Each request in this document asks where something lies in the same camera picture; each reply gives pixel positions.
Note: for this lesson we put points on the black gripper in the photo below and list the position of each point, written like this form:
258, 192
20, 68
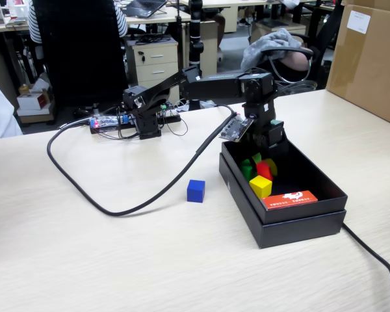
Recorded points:
263, 136

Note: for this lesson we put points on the red wooden cube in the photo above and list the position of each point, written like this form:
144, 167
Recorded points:
264, 170

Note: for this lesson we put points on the green wooden cube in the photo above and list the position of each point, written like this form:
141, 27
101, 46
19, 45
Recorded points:
247, 170

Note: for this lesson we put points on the yellow wooden cube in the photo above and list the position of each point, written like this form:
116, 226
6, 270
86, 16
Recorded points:
260, 187

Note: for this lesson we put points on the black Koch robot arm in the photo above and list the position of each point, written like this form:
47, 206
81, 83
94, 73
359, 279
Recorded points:
214, 86

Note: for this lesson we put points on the robot base electronics board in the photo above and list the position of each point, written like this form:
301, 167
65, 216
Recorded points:
109, 122

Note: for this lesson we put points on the black cardboard box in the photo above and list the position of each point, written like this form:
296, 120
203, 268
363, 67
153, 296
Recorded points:
299, 175

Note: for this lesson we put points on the black open box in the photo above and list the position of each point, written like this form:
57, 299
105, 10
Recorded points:
295, 232

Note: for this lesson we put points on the large brown cardboard box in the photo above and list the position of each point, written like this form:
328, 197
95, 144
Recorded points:
367, 71

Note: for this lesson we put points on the red printed packet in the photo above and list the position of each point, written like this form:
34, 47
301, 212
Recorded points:
289, 199

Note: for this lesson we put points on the blue wooden cube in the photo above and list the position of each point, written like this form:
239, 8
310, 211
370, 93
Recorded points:
195, 191

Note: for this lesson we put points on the grey fleece cloth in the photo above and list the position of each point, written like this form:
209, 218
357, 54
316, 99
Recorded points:
266, 45

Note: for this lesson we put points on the beige desk side cabinet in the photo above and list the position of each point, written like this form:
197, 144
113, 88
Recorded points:
209, 48

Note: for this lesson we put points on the office chair with chrome armrest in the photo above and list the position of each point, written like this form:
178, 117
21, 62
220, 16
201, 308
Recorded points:
321, 48

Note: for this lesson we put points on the black vertical pole stand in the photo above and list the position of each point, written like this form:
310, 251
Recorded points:
195, 48

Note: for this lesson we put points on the beige drawer cabinet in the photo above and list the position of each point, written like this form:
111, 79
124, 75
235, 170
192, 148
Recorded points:
152, 65

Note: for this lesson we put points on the white shipping label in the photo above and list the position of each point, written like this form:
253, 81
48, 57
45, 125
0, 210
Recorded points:
358, 22

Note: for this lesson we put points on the beige office desk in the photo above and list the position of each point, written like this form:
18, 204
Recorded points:
162, 17

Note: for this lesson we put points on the black laptop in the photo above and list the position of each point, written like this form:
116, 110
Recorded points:
143, 6

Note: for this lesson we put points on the black mesh office chair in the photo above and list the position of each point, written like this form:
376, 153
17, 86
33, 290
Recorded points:
81, 48

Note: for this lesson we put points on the flat brown cardboard carton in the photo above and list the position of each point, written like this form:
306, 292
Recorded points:
35, 117

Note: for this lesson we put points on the white and red carton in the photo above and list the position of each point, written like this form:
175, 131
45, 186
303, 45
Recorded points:
31, 101

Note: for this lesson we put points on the person in striped shirt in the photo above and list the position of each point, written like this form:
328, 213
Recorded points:
35, 29

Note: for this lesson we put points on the bare camera circuit board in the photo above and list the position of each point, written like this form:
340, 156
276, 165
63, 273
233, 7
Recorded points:
235, 130

